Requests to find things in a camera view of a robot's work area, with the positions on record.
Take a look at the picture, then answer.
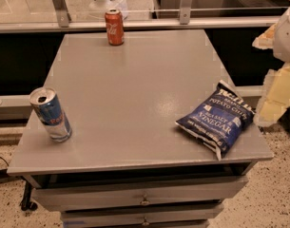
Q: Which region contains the top drawer knob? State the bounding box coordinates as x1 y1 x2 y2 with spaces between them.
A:
140 195 150 206

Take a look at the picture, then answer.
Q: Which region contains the grey drawer cabinet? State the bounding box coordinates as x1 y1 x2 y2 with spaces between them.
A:
8 29 273 228

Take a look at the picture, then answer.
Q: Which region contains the blue chip bag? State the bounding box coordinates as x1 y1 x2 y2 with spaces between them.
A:
176 81 255 161

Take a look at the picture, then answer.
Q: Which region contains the white pedestal base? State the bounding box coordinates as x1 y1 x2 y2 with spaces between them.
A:
88 0 128 19

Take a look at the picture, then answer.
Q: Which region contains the right metal railing bracket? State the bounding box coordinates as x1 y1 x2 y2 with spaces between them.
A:
179 0 193 25

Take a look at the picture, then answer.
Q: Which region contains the metal railing bracket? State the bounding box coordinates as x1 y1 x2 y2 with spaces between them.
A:
179 0 193 25
52 0 70 28

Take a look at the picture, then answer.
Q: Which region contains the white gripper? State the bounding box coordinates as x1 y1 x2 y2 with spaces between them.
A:
252 7 290 127

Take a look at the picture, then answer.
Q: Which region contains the orange coke can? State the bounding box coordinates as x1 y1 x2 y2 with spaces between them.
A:
105 9 124 46

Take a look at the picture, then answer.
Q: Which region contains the black caster wheel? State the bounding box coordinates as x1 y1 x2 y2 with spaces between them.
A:
20 182 38 211

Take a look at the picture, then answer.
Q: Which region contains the left metal railing bracket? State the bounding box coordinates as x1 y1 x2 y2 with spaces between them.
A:
52 0 70 28

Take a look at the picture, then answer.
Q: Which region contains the drawer knob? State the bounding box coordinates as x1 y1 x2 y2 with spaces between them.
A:
142 217 150 226
140 195 150 206

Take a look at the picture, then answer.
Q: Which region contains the blue silver Red Bull can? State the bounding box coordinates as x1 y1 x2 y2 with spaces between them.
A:
29 87 72 143

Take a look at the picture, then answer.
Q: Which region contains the lower drawer knob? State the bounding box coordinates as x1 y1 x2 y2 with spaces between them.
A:
142 217 150 226

